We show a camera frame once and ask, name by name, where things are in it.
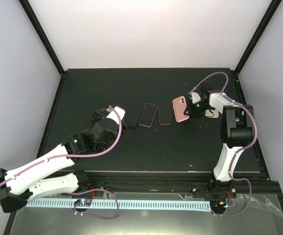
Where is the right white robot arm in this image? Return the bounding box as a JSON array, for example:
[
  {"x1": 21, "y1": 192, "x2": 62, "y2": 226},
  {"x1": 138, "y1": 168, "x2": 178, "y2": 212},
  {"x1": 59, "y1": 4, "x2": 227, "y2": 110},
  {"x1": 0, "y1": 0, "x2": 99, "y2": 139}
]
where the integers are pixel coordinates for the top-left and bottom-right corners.
[{"x1": 184, "y1": 89, "x2": 257, "y2": 199}]

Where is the right controller board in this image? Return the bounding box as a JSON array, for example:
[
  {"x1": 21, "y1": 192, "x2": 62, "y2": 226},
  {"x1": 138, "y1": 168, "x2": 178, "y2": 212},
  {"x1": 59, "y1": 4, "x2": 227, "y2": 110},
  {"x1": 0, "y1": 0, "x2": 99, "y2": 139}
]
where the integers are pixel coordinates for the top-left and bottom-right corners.
[{"x1": 210, "y1": 201, "x2": 232, "y2": 209}]

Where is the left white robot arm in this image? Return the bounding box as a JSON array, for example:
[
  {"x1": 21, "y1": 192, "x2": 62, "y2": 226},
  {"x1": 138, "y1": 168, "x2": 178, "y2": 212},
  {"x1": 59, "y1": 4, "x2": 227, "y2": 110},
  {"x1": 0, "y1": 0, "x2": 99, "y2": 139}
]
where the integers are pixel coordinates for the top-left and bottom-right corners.
[{"x1": 0, "y1": 106, "x2": 126, "y2": 213}]

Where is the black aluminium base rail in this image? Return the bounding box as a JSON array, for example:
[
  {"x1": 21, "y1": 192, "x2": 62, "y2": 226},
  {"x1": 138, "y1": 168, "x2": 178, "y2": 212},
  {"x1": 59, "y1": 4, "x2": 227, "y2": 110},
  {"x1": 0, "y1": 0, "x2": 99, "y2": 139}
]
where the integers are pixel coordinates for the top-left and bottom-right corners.
[{"x1": 80, "y1": 170, "x2": 281, "y2": 199}]

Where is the phone with red edge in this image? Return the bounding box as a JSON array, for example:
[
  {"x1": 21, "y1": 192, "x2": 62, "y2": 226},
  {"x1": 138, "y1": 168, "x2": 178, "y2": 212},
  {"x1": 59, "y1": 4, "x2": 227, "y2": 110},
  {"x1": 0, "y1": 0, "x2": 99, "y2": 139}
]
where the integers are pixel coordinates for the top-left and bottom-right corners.
[{"x1": 158, "y1": 102, "x2": 172, "y2": 125}]

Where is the right black frame post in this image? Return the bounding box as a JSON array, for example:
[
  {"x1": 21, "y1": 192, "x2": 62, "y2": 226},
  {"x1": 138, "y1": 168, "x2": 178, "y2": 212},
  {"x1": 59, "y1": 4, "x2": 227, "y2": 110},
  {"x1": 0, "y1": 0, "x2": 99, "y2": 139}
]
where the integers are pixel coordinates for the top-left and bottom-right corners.
[{"x1": 234, "y1": 0, "x2": 282, "y2": 75}]

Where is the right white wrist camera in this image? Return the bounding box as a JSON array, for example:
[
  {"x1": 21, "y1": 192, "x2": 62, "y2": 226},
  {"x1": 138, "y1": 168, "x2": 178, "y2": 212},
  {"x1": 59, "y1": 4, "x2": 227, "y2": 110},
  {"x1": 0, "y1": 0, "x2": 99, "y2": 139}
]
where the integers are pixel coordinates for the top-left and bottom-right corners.
[{"x1": 188, "y1": 92, "x2": 201, "y2": 104}]

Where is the black phone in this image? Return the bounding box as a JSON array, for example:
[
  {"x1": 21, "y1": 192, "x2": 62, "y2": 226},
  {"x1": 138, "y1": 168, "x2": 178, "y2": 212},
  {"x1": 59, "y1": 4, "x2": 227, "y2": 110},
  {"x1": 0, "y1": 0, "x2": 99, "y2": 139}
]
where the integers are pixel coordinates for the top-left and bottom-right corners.
[{"x1": 139, "y1": 103, "x2": 157, "y2": 127}]

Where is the pink phone case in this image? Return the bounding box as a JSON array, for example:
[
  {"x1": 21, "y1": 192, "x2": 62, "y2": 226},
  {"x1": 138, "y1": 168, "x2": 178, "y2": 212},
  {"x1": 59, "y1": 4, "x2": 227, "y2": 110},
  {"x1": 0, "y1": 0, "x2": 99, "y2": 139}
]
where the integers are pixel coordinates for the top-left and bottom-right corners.
[{"x1": 172, "y1": 96, "x2": 189, "y2": 123}]

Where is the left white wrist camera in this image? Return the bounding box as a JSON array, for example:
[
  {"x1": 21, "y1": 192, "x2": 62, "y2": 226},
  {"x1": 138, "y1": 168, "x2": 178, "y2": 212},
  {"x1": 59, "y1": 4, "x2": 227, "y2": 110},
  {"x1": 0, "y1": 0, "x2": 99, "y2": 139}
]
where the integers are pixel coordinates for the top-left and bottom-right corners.
[{"x1": 107, "y1": 106, "x2": 126, "y2": 124}]

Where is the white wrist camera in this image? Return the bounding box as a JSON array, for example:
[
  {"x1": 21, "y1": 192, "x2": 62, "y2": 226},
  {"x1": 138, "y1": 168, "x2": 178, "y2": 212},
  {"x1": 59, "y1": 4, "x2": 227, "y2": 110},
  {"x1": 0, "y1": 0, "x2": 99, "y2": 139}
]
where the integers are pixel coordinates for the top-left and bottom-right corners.
[
  {"x1": 107, "y1": 106, "x2": 126, "y2": 124},
  {"x1": 188, "y1": 92, "x2": 201, "y2": 104}
]

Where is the white slotted cable duct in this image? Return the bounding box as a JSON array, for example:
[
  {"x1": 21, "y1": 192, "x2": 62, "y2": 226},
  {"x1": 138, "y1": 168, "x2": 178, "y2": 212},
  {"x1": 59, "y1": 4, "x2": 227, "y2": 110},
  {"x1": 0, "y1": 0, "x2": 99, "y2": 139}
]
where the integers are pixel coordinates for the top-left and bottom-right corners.
[{"x1": 26, "y1": 198, "x2": 211, "y2": 212}]

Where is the black frame post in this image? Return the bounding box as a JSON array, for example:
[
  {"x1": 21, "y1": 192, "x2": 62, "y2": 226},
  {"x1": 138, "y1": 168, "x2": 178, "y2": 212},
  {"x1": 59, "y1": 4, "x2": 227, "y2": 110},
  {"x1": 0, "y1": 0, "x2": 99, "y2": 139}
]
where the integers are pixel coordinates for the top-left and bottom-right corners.
[
  {"x1": 19, "y1": 0, "x2": 65, "y2": 76},
  {"x1": 234, "y1": 0, "x2": 282, "y2": 75}
]

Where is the left controller board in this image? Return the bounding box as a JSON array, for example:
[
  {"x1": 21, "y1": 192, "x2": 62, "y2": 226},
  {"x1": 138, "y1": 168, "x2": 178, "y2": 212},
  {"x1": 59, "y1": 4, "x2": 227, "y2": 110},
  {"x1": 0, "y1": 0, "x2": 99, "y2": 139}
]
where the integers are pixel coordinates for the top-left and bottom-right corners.
[{"x1": 74, "y1": 199, "x2": 91, "y2": 209}]

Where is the left black frame post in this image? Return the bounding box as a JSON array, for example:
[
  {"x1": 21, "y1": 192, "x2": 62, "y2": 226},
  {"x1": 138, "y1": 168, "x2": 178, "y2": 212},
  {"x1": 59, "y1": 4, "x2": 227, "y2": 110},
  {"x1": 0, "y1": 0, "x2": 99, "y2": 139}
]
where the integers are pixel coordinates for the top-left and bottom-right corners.
[{"x1": 19, "y1": 0, "x2": 65, "y2": 76}]

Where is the controller board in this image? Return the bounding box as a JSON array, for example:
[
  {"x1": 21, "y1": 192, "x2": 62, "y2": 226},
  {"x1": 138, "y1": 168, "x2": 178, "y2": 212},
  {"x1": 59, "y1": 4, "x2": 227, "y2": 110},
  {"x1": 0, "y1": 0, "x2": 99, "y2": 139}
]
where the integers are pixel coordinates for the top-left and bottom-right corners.
[
  {"x1": 74, "y1": 199, "x2": 91, "y2": 209},
  {"x1": 210, "y1": 201, "x2": 232, "y2": 209}
]

